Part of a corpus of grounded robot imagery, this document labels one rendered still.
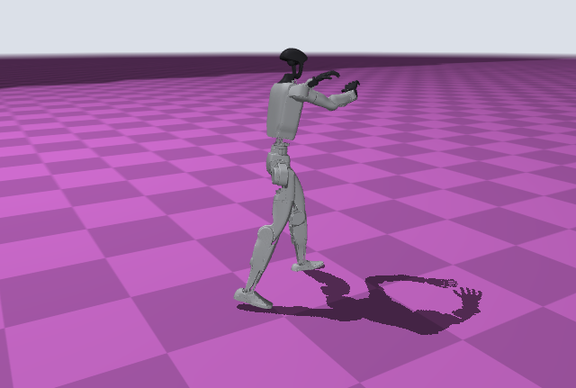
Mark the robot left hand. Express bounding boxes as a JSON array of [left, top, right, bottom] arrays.
[[308, 70, 340, 88]]

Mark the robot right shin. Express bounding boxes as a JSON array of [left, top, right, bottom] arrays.
[[245, 227, 280, 294]]

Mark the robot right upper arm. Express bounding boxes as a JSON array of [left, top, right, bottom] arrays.
[[288, 84, 339, 111]]

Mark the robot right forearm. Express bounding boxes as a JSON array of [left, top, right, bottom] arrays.
[[330, 90, 357, 107]]

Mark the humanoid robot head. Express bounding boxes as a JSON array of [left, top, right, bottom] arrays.
[[277, 48, 308, 84]]

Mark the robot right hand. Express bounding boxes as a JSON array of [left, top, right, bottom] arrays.
[[341, 80, 360, 97]]

